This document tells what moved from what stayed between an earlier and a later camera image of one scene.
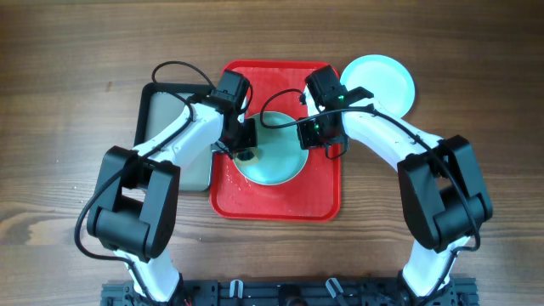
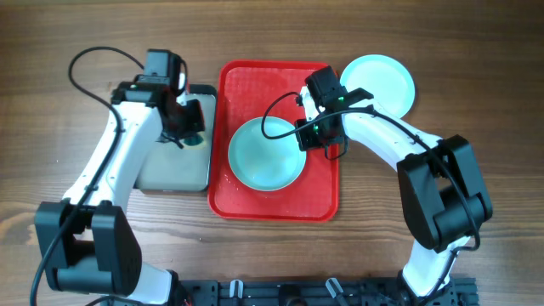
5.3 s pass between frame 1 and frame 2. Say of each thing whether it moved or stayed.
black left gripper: moved
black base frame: stayed
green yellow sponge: moved
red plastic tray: stayed
